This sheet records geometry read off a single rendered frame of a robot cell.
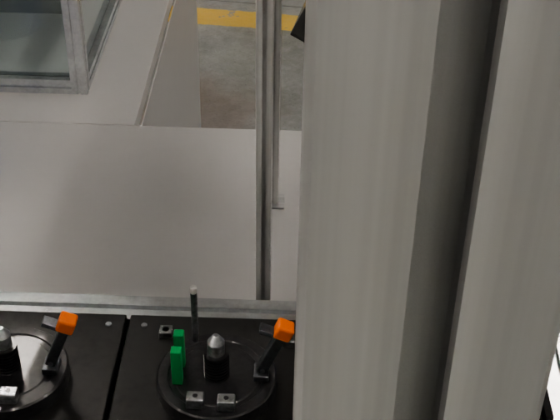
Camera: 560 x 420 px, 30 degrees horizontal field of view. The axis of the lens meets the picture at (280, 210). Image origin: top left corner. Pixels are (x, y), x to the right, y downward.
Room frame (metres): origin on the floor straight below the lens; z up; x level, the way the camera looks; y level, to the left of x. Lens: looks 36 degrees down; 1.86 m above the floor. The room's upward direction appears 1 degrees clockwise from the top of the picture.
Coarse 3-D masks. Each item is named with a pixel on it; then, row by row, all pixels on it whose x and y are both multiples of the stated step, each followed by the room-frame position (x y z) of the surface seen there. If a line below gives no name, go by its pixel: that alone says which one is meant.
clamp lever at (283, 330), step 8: (280, 320) 0.87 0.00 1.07; (288, 320) 0.87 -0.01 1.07; (264, 328) 0.86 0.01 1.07; (272, 328) 0.87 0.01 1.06; (280, 328) 0.86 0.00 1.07; (288, 328) 0.86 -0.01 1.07; (272, 336) 0.86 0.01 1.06; (280, 336) 0.86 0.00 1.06; (288, 336) 0.86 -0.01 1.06; (272, 344) 0.86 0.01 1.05; (280, 344) 0.86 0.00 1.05; (264, 352) 0.87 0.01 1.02; (272, 352) 0.86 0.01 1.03; (264, 360) 0.86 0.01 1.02; (272, 360) 0.86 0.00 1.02; (264, 368) 0.86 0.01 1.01
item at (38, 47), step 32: (0, 0) 1.75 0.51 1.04; (32, 0) 1.75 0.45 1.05; (96, 0) 1.95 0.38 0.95; (0, 32) 1.75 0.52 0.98; (32, 32) 1.75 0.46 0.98; (64, 32) 1.74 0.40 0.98; (96, 32) 1.92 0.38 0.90; (0, 64) 1.75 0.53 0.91; (32, 64) 1.75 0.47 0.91; (64, 64) 1.74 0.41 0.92
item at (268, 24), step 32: (256, 0) 1.06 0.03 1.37; (256, 32) 1.06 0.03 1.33; (256, 64) 1.06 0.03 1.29; (256, 96) 1.06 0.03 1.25; (256, 128) 1.06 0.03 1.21; (256, 160) 1.06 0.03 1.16; (256, 192) 1.06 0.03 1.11; (256, 224) 1.06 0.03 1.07; (256, 256) 1.06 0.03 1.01; (256, 288) 1.06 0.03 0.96
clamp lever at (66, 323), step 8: (64, 312) 0.88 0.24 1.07; (48, 320) 0.87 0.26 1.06; (56, 320) 0.88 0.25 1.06; (64, 320) 0.87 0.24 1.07; (72, 320) 0.87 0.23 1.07; (48, 328) 0.87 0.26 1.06; (56, 328) 0.86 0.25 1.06; (64, 328) 0.86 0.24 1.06; (72, 328) 0.86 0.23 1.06; (56, 336) 0.87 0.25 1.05; (64, 336) 0.87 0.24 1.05; (56, 344) 0.87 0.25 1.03; (48, 352) 0.88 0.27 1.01; (56, 352) 0.87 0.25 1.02; (48, 360) 0.87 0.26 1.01; (56, 360) 0.87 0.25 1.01
